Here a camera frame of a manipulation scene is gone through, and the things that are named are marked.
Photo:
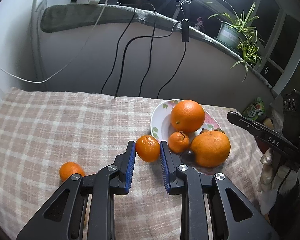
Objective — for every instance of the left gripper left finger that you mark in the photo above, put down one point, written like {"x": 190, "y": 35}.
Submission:
{"x": 84, "y": 201}

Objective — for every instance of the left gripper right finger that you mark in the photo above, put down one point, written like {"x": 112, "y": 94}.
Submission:
{"x": 233, "y": 216}

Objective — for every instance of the medium orange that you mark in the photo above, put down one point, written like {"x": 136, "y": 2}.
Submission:
{"x": 68, "y": 169}

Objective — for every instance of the rough large orange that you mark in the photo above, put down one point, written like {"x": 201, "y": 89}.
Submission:
{"x": 210, "y": 148}

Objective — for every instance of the dark purple plum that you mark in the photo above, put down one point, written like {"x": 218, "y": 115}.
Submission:
{"x": 187, "y": 156}

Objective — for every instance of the small mandarin with stem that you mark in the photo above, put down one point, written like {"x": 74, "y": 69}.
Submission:
{"x": 178, "y": 142}

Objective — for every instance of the small smooth mandarin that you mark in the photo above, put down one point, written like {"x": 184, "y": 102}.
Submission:
{"x": 147, "y": 148}

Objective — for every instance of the gloved right hand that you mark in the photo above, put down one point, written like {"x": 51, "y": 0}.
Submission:
{"x": 273, "y": 185}

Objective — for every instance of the green snack packet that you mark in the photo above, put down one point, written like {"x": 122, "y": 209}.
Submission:
{"x": 255, "y": 111}

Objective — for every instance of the pink plaid tablecloth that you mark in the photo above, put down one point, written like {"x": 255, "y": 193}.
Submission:
{"x": 40, "y": 131}

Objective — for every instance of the smooth large orange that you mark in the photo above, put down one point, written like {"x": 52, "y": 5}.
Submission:
{"x": 187, "y": 116}

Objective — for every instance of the floral white plate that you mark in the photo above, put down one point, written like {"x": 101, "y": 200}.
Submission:
{"x": 161, "y": 128}

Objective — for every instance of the potted spider plant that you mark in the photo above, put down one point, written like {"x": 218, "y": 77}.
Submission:
{"x": 246, "y": 35}

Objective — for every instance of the small pink figurine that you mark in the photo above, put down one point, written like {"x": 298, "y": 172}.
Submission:
{"x": 200, "y": 24}

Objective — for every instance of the grey green sill cloth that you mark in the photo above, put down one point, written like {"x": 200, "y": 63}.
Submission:
{"x": 65, "y": 17}

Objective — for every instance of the black inline cable box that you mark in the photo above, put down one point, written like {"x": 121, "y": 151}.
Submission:
{"x": 185, "y": 30}

